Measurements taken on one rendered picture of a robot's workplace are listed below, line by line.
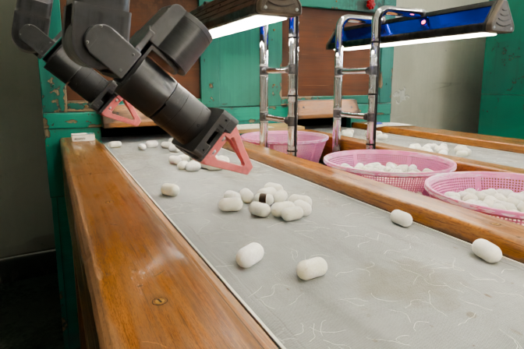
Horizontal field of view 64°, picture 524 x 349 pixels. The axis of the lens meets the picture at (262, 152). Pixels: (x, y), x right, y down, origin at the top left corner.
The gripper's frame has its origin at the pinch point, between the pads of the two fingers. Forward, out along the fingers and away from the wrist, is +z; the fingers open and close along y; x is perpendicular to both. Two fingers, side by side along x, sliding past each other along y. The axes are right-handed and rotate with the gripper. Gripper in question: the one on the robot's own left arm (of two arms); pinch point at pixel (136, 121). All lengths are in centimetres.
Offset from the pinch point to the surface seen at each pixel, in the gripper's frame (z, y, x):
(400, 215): 25, -50, -9
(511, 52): 184, 100, -205
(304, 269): 11, -58, 5
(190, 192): 11.3, -20.9, 5.1
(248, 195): 15.0, -32.1, 0.1
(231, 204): 12.1, -34.8, 2.9
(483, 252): 26, -63, -8
